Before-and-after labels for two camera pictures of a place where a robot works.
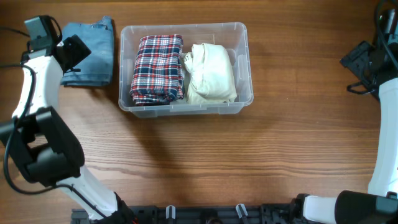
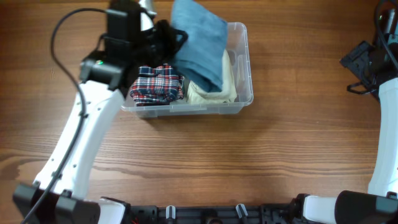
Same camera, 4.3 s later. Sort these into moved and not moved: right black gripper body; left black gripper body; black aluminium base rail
Moved: left black gripper body
Not moved: right black gripper body; black aluminium base rail
